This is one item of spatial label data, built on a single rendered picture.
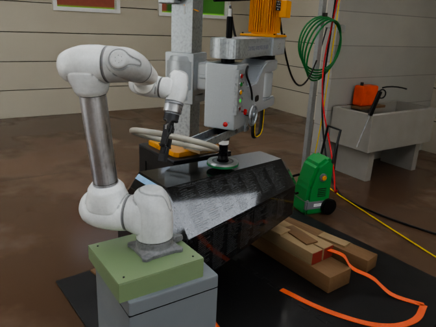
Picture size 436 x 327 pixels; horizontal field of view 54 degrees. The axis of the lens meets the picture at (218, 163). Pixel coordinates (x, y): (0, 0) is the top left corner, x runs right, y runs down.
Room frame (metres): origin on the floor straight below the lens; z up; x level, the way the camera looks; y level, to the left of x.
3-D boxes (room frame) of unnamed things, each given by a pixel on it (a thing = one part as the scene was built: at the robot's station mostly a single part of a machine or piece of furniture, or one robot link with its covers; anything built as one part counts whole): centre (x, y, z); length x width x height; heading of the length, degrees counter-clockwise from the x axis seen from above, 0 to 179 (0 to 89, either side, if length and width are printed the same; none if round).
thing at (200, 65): (3.60, 0.12, 1.38); 0.74 x 0.34 x 0.25; 69
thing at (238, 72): (2.73, -0.11, 1.39); 0.08 x 0.03 x 0.28; 156
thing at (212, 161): (2.84, -0.03, 0.89); 0.21 x 0.21 x 0.01
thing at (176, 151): (3.67, 0.30, 0.76); 0.49 x 0.49 x 0.05; 38
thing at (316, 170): (4.13, -0.99, 0.43); 0.35 x 0.35 x 0.87; 23
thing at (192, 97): (3.67, 0.30, 1.36); 0.35 x 0.35 x 0.41
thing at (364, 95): (5.66, -1.92, 1.00); 0.50 x 0.22 x 0.33; 124
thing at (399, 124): (5.55, -2.13, 0.43); 1.30 x 0.62 x 0.86; 124
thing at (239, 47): (3.16, -0.18, 1.63); 0.96 x 0.25 x 0.17; 156
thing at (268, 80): (3.44, -0.30, 1.36); 0.19 x 0.19 x 0.20
